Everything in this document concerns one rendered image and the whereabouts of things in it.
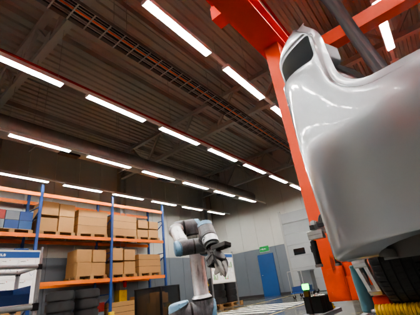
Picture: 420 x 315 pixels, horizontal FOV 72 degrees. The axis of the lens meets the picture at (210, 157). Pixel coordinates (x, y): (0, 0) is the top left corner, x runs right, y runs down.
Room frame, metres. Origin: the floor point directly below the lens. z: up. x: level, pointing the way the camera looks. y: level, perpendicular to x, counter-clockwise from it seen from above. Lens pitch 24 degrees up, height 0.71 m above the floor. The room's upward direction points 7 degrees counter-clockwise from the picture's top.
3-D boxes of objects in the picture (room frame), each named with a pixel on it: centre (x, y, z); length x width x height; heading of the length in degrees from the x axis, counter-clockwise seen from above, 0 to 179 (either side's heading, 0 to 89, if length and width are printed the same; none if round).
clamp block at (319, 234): (1.77, -0.56, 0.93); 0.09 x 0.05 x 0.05; 53
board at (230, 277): (11.41, 0.06, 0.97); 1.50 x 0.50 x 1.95; 144
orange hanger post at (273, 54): (2.42, -0.84, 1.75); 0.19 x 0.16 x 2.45; 143
